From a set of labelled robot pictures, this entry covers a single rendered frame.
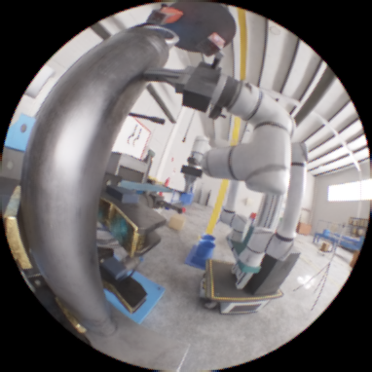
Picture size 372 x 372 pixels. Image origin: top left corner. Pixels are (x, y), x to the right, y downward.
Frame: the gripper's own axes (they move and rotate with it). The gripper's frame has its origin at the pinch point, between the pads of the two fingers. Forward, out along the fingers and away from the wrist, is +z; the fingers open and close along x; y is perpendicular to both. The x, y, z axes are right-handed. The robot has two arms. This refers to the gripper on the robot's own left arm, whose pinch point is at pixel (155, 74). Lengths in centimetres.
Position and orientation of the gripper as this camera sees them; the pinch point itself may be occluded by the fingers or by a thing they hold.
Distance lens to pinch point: 28.7
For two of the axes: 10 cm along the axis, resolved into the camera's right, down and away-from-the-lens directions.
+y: 0.9, 0.1, -10.0
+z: -9.5, -2.9, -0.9
